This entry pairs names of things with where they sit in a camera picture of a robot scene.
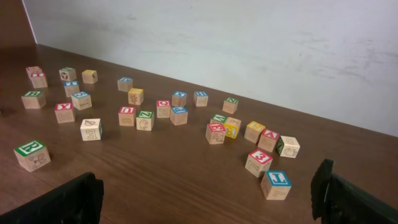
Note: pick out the red A block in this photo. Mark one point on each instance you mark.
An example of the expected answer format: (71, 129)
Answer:
(268, 139)

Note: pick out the red E block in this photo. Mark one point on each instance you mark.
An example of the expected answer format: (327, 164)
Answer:
(215, 133)

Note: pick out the blue D block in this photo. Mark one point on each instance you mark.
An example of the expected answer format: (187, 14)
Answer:
(125, 84)

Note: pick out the blue 5 block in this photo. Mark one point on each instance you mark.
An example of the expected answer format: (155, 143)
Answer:
(81, 100)

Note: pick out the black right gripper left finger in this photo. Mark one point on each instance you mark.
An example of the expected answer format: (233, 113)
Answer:
(78, 201)

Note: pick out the blue J block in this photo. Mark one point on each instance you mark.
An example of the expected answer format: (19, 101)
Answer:
(275, 185)

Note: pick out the plain block yellow side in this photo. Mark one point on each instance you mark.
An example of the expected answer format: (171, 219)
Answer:
(232, 126)

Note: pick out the red I block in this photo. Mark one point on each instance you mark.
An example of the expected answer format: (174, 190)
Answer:
(39, 80)

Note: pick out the red Q block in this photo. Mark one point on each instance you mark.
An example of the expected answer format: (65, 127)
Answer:
(163, 108)

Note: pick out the blue T block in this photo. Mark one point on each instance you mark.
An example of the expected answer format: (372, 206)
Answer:
(71, 87)

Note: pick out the blue P block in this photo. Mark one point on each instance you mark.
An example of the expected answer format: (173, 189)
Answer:
(179, 115)

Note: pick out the red 3 block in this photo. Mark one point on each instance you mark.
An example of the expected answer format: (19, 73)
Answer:
(258, 162)

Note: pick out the green N block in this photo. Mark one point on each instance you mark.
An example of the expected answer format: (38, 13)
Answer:
(230, 105)

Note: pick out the green R block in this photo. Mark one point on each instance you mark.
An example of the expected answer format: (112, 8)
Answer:
(32, 155)

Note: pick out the plain leaf block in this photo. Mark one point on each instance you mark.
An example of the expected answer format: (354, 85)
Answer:
(91, 129)

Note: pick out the red Y block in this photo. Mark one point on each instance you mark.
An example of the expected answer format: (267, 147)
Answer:
(64, 113)

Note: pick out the green B block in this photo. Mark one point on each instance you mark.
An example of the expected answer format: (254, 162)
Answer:
(34, 100)

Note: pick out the green V block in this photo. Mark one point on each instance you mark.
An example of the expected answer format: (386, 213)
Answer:
(218, 118)

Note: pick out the red U block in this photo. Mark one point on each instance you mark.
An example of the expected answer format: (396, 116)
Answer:
(127, 116)

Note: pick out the red 6 block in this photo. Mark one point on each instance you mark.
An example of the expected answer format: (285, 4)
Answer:
(33, 70)

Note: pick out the blue X block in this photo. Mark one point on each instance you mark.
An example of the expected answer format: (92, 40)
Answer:
(179, 98)

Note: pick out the plain block green side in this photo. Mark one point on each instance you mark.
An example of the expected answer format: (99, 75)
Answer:
(288, 147)

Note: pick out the green Z block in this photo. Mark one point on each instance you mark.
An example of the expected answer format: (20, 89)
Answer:
(145, 120)

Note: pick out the blue H block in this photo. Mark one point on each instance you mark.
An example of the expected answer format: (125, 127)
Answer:
(200, 98)

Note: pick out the green block with picture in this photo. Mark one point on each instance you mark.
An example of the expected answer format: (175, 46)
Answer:
(67, 74)

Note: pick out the yellow S block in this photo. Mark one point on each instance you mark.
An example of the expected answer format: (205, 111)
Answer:
(135, 96)

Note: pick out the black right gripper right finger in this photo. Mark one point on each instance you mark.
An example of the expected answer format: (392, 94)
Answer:
(335, 200)

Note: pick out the yellow top block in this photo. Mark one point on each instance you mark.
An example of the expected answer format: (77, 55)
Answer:
(90, 76)

